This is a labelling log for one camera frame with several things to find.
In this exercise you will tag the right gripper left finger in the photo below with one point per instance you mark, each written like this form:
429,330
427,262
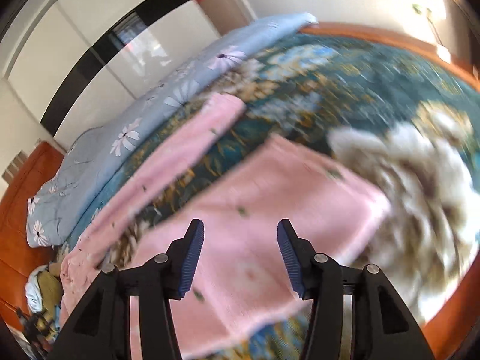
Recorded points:
99,326

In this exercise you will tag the mustard yellow garment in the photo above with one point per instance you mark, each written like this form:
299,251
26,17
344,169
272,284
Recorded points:
51,292

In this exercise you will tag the light blue daisy quilt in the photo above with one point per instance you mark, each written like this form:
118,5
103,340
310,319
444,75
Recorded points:
98,153

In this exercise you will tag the white folded garment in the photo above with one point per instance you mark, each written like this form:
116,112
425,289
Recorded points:
33,291

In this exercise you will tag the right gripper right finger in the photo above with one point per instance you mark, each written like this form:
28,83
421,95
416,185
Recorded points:
383,326

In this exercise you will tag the pink fleece floral garment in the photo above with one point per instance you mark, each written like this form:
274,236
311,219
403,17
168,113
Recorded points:
240,283

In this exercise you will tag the teal floral bed blanket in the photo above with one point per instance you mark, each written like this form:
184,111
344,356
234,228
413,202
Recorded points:
355,102

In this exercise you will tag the orange wooden headboard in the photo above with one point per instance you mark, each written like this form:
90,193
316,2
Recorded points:
17,259

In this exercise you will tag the beige wall switch panel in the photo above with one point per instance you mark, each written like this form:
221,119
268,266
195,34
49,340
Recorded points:
14,167

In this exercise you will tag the orange wooden bed frame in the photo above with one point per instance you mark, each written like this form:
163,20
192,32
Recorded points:
454,332

